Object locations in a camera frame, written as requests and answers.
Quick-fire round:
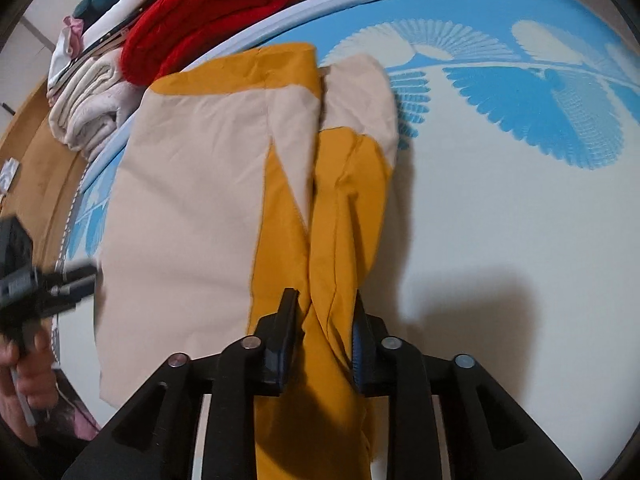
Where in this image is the cream folded blanket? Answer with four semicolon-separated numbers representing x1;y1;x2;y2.
48;55;146;161

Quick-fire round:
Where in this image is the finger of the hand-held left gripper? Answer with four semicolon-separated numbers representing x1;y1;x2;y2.
50;261;99;314

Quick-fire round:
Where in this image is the beige and yellow jacket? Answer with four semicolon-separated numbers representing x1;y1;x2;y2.
94;42;401;480

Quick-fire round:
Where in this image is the blue white patterned bed sheet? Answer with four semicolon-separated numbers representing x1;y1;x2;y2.
55;0;640;480

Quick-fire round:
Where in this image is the pink folded cloth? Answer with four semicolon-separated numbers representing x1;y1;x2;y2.
61;16;85;55

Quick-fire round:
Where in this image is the pink floral cloth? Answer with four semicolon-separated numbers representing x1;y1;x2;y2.
47;367;103;443

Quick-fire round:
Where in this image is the small white packet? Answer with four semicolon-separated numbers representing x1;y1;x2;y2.
0;159;21;195

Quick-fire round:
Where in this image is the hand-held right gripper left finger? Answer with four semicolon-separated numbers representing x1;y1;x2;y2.
62;287;306;480

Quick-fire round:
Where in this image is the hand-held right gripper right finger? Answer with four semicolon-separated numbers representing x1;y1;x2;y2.
350;291;583;480

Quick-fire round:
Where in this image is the red folded blanket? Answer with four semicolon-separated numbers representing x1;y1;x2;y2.
121;0;301;86

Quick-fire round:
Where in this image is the person's left hand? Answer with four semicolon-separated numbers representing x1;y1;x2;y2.
0;330;60;428

